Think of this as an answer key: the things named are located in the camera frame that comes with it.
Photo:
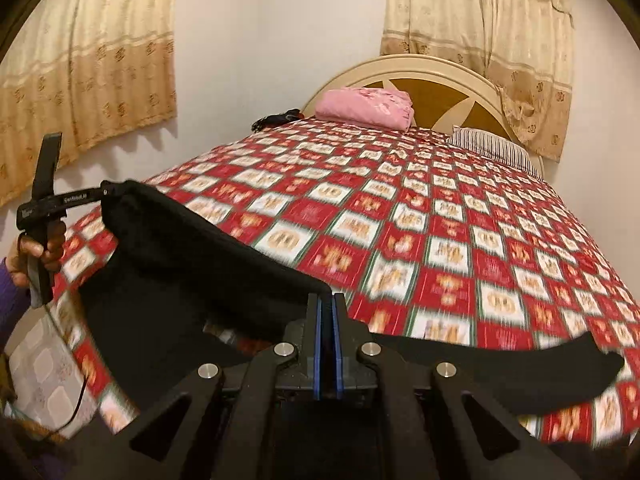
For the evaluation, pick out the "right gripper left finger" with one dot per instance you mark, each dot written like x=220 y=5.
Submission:
x=302 y=372

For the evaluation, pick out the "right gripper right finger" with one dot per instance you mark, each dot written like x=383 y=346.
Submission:
x=348 y=336

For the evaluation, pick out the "black pants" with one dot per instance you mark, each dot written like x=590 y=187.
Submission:
x=173 y=272

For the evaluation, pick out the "person's left hand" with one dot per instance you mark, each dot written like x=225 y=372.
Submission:
x=25 y=246

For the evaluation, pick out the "red teddy bear bedspread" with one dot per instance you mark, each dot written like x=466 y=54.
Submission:
x=424 y=239

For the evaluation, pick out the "left beige curtain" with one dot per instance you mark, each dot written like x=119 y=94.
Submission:
x=88 y=69

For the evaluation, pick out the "beige curtain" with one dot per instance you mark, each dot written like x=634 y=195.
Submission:
x=523 y=47
x=88 y=69

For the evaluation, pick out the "striped pillow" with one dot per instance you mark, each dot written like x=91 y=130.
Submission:
x=498 y=148

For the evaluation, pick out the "black item on bed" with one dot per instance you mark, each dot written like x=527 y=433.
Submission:
x=276 y=120

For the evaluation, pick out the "cream wooden headboard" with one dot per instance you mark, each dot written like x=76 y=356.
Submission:
x=444 y=94

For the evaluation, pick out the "right beige curtain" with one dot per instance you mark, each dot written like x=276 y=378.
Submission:
x=523 y=47

